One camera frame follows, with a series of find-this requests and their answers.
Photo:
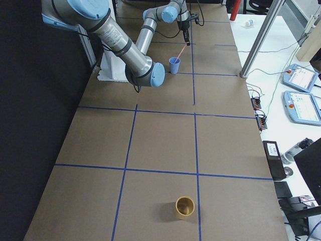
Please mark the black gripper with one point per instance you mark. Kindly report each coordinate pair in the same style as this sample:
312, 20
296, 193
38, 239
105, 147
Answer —
182, 25

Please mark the pink chopstick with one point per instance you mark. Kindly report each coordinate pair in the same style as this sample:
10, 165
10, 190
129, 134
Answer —
182, 50

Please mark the blue ribbed plastic cup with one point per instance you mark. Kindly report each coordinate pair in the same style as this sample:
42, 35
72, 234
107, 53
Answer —
174, 63

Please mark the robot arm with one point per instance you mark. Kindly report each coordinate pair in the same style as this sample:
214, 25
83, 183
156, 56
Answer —
95, 17

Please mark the yellow wooden cup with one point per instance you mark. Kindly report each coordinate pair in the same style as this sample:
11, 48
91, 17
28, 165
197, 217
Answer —
184, 207

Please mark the small steel cup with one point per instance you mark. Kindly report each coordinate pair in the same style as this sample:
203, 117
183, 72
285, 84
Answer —
288, 171

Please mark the red cylinder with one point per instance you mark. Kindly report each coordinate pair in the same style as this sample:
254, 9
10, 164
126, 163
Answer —
235, 9

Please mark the white blue paper roll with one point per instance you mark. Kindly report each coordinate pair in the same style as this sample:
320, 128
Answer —
249, 23

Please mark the white pole with base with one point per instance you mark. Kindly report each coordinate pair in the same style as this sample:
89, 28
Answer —
112, 68

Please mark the black power strip left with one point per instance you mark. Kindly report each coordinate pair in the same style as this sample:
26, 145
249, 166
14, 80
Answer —
256, 103

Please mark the black power strip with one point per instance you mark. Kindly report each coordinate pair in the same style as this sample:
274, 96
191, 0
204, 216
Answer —
261, 120
256, 103

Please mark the black power strip right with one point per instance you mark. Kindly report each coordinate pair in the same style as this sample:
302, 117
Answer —
261, 120

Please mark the far teach pendant tablet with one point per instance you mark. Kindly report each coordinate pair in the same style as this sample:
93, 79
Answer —
299, 78

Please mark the teach pendant tablet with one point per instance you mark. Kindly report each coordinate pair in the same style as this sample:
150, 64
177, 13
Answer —
301, 108
299, 78

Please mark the near teach pendant tablet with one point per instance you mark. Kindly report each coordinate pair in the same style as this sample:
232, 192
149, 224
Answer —
301, 108

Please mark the black box with label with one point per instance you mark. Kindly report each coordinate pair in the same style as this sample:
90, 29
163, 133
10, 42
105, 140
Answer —
274, 160

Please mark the clear water bottle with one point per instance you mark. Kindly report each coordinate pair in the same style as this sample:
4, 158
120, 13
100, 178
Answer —
288, 157

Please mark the black monitor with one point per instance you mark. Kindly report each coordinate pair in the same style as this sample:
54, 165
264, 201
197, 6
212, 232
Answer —
308, 162

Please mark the aluminium frame post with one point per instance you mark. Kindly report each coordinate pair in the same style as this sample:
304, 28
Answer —
262, 34

